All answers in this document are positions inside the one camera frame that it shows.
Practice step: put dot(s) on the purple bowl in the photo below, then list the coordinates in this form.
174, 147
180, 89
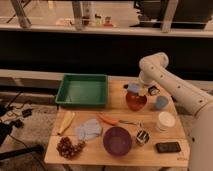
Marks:
117, 141

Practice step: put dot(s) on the bunch of red grapes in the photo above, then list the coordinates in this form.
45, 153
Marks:
67, 149

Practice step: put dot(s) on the yellow banana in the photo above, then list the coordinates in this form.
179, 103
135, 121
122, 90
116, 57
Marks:
68, 117

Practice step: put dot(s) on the black smartphone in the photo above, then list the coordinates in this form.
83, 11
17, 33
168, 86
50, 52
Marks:
168, 147

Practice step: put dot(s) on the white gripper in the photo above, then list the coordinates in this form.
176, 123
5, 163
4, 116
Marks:
143, 90

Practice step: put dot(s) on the light blue cloth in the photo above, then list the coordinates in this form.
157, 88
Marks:
88, 130

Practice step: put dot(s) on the light blue cup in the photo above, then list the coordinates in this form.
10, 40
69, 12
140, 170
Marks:
161, 102

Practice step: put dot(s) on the orange carrot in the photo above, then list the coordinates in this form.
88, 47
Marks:
107, 119

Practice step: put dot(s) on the green plastic tray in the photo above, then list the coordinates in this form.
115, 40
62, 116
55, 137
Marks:
83, 91

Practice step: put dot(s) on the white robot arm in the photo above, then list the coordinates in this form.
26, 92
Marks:
196, 101

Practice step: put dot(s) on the white lidded container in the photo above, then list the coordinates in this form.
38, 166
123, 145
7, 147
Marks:
165, 120

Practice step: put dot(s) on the red bowl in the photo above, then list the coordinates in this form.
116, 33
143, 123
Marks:
135, 102

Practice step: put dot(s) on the small metal tin can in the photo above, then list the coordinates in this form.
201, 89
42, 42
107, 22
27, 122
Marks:
142, 138

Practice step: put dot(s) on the small black clip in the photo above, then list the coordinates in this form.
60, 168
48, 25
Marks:
153, 90

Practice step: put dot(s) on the wooden folding table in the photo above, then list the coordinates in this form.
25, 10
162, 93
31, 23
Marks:
94, 152

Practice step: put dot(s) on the blue sponge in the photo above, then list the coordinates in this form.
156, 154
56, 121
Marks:
134, 88

